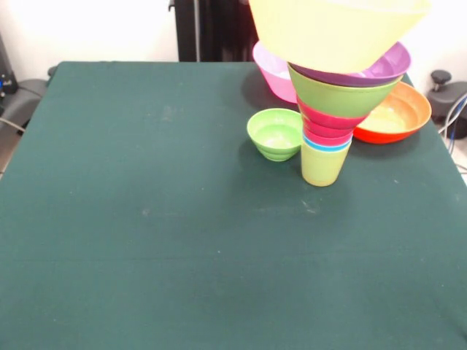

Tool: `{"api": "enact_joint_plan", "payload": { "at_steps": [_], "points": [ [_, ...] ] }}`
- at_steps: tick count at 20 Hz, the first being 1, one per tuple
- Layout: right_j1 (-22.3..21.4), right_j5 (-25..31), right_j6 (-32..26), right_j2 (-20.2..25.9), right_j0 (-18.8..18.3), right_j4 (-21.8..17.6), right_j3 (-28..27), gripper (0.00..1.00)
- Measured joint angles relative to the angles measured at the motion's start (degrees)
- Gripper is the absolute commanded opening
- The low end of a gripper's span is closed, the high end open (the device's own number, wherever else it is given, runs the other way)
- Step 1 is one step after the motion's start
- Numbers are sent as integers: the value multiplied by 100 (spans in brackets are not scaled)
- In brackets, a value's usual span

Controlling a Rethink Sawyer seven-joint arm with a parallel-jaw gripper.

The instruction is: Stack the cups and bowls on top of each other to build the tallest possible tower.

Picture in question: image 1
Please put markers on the red-orange bowl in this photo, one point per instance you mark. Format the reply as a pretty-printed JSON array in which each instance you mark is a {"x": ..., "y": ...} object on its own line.
[{"x": 397, "y": 116}]

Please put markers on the blue cup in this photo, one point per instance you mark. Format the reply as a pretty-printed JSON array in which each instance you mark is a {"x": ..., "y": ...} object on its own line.
[{"x": 310, "y": 143}]

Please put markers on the large green bowl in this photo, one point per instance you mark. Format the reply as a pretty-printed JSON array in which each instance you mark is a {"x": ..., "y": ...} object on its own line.
[{"x": 335, "y": 102}]

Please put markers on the black table clamp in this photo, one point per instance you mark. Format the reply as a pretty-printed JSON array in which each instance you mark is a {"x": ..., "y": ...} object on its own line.
[{"x": 52, "y": 71}]

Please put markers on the red cup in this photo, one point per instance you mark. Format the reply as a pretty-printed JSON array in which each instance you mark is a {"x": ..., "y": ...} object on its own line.
[{"x": 324, "y": 139}]

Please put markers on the large orange bowl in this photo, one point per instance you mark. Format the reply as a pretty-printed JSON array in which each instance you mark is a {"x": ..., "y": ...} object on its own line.
[{"x": 335, "y": 33}]

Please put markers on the small green bowl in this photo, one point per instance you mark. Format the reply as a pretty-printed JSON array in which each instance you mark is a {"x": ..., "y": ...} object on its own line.
[{"x": 275, "y": 135}]

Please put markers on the pink bowl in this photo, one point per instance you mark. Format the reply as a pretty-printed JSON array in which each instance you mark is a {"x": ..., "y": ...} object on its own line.
[{"x": 271, "y": 73}]

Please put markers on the dark green tablecloth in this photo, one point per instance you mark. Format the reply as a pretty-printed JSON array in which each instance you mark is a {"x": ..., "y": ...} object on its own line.
[{"x": 109, "y": 284}]

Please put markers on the small red bowl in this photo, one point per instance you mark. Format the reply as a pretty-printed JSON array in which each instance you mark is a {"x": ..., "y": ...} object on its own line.
[{"x": 324, "y": 122}]

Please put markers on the black electronics box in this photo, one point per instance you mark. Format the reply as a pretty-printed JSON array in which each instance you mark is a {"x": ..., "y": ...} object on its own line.
[{"x": 6, "y": 80}]

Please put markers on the black equipment with knob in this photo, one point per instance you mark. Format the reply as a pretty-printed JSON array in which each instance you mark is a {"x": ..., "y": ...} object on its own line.
[{"x": 450, "y": 100}]

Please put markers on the purple bowl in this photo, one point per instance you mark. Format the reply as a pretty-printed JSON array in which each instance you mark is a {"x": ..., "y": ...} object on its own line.
[{"x": 386, "y": 71}]

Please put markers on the yellow cup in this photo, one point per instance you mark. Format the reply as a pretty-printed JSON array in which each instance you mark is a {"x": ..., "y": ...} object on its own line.
[{"x": 321, "y": 167}]

